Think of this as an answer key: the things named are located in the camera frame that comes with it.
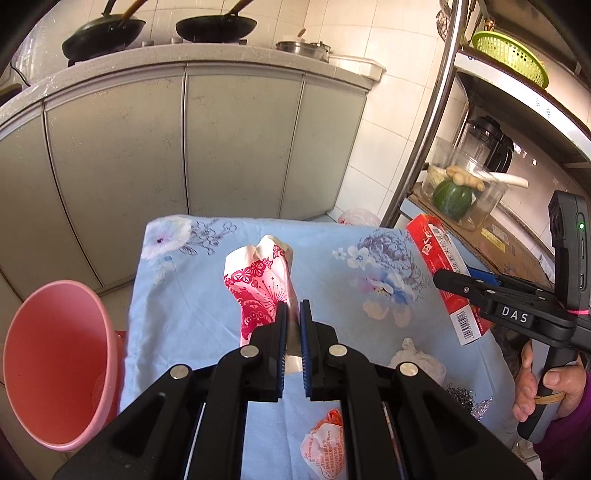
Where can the steel wool scrubber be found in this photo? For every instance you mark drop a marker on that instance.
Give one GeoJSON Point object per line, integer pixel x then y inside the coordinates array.
{"type": "Point", "coordinates": [459, 398]}

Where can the white radish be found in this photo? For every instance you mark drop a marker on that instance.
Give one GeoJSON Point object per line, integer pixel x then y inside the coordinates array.
{"type": "Point", "coordinates": [510, 179]}

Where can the metal mesh strainer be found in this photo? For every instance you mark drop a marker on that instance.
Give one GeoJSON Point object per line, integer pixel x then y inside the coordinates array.
{"type": "Point", "coordinates": [443, 23]}

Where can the pink plastic bucket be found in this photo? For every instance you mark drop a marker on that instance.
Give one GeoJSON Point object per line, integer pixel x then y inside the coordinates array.
{"type": "Point", "coordinates": [51, 360]}

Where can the light blue floral tablecloth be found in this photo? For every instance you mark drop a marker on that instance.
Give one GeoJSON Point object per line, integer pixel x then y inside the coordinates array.
{"type": "Point", "coordinates": [194, 300]}

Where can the red cardboard box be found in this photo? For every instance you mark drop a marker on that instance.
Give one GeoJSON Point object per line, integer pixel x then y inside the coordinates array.
{"type": "Point", "coordinates": [438, 249]}

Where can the black blender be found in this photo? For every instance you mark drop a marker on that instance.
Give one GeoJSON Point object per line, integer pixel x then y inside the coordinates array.
{"type": "Point", "coordinates": [489, 143]}

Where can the pale green vegetable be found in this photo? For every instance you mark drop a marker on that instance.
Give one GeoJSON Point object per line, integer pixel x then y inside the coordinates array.
{"type": "Point", "coordinates": [435, 174]}

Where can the metal shelf rack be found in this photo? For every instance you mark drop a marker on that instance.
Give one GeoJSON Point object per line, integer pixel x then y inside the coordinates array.
{"type": "Point", "coordinates": [434, 92]}

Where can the green squash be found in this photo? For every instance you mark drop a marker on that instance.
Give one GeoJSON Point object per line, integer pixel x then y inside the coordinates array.
{"type": "Point", "coordinates": [452, 198]}

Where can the grey kitchen cabinet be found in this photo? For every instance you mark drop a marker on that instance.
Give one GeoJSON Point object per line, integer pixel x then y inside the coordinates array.
{"type": "Point", "coordinates": [129, 152]}

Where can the person's right hand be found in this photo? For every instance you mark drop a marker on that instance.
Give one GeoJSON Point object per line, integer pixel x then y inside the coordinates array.
{"type": "Point", "coordinates": [561, 383]}

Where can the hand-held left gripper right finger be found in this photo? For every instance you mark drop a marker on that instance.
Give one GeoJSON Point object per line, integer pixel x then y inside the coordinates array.
{"type": "Point", "coordinates": [304, 355]}

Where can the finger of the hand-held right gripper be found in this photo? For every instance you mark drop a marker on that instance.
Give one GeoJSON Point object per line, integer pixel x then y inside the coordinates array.
{"type": "Point", "coordinates": [461, 288]}
{"type": "Point", "coordinates": [489, 277]}

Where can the silver glitter cloth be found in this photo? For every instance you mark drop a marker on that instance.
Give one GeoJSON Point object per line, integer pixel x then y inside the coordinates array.
{"type": "Point", "coordinates": [481, 408]}

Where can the clear plastic container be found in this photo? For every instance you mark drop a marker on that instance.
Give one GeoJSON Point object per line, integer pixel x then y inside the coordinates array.
{"type": "Point", "coordinates": [489, 203]}

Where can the green plastic basket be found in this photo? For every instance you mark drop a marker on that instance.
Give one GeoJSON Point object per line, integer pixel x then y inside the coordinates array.
{"type": "Point", "coordinates": [510, 57]}

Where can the white bag with orange print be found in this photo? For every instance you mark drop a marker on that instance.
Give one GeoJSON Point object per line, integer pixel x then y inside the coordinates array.
{"type": "Point", "coordinates": [325, 447]}

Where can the stainless steel pot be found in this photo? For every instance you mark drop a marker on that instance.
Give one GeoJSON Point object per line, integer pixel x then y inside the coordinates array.
{"type": "Point", "coordinates": [302, 48]}

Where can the pink patterned paper bag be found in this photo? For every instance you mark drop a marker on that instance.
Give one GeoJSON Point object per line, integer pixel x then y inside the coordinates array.
{"type": "Point", "coordinates": [258, 277]}

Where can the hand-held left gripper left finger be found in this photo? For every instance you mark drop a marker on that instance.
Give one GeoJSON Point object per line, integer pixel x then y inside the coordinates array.
{"type": "Point", "coordinates": [280, 350]}

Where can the white plastic tray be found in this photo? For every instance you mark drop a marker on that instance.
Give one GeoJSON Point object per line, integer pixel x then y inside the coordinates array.
{"type": "Point", "coordinates": [358, 69]}

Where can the white plastic bag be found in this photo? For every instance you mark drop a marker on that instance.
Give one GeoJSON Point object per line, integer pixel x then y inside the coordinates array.
{"type": "Point", "coordinates": [360, 218]}

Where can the white tissue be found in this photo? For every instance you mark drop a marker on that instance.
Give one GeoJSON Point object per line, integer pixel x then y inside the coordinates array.
{"type": "Point", "coordinates": [415, 360]}

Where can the ginger root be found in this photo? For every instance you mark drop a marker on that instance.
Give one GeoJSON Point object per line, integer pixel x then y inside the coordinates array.
{"type": "Point", "coordinates": [464, 177]}

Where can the cardboard sheet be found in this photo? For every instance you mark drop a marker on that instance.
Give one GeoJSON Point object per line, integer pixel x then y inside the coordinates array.
{"type": "Point", "coordinates": [508, 244]}

